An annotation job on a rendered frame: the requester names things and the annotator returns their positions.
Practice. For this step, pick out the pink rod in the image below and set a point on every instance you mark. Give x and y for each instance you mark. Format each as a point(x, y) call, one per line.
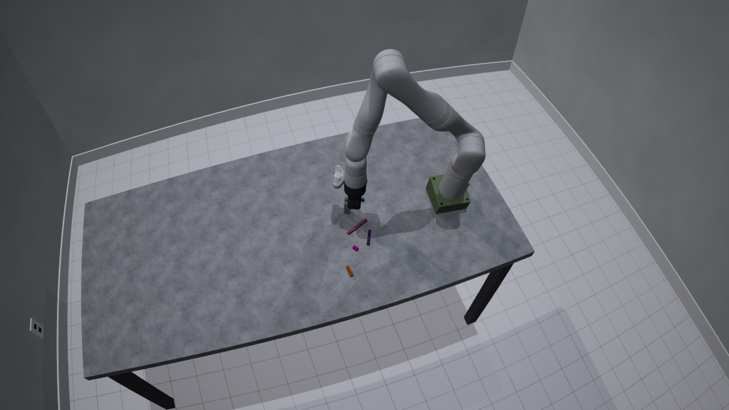
point(357, 226)

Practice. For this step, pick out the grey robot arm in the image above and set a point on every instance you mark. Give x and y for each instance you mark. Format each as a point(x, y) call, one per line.
point(390, 75)

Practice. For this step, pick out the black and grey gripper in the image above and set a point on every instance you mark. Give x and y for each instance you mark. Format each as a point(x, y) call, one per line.
point(353, 187)

